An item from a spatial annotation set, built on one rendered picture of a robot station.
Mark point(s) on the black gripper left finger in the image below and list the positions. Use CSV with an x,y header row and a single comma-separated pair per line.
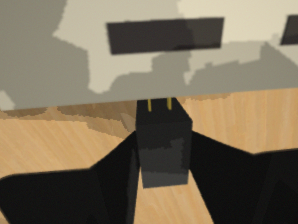
x,y
107,190

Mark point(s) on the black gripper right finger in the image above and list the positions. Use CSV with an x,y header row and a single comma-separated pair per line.
x,y
236,186

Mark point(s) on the black two-prong charger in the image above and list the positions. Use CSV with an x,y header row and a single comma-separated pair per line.
x,y
164,136

